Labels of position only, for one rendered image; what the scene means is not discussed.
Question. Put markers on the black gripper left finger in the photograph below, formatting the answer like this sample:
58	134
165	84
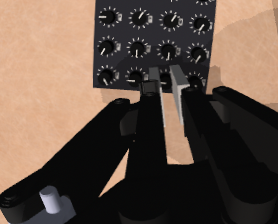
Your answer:
78	173

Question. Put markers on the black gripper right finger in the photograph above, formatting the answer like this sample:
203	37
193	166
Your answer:
247	186

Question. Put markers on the black knob box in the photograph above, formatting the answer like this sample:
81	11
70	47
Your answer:
135	45

